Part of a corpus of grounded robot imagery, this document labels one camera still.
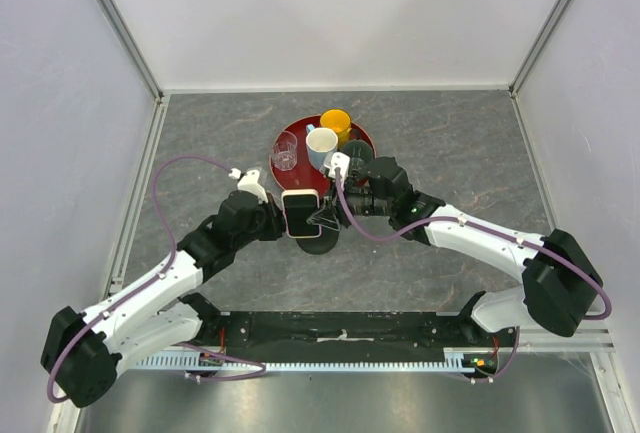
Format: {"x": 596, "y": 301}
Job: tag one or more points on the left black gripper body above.
{"x": 271, "y": 229}

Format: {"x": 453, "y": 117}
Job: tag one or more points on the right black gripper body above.
{"x": 343, "y": 214}

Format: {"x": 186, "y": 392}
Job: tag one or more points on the black phone stand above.
{"x": 320, "y": 245}

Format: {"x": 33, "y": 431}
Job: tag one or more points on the phone with pink case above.
{"x": 298, "y": 206}

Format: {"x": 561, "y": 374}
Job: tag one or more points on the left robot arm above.
{"x": 86, "y": 352}

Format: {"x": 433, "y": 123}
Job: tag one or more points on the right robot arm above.
{"x": 557, "y": 288}

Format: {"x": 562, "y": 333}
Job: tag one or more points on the red round tray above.
{"x": 303, "y": 175}

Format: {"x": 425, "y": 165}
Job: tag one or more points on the dark green glass mug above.
{"x": 359, "y": 151}

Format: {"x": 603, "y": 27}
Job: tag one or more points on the clear plastic cup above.
{"x": 284, "y": 151}

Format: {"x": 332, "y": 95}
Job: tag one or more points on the light blue mug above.
{"x": 320, "y": 141}

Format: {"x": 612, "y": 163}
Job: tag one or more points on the yellow mug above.
{"x": 339, "y": 121}

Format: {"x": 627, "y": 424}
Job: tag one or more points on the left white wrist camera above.
{"x": 251, "y": 181}

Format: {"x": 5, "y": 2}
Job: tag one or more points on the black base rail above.
{"x": 348, "y": 337}

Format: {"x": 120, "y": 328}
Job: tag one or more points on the slotted cable duct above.
{"x": 193, "y": 361}

